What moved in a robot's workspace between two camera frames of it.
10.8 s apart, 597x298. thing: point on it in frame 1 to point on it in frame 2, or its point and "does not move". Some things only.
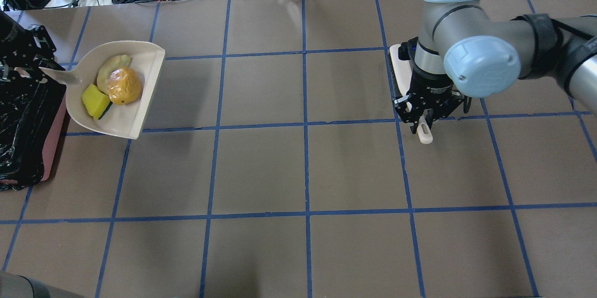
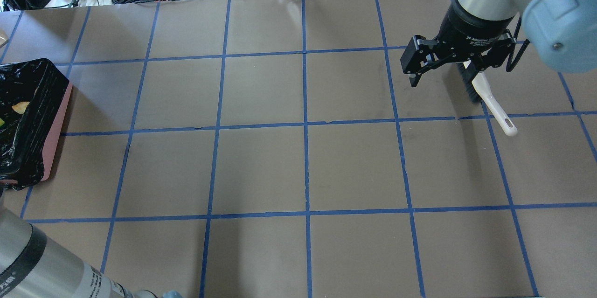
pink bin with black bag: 31,114 does not move
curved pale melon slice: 110,64 to 20,107
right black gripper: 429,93 to 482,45
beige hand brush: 400,72 to 479,89
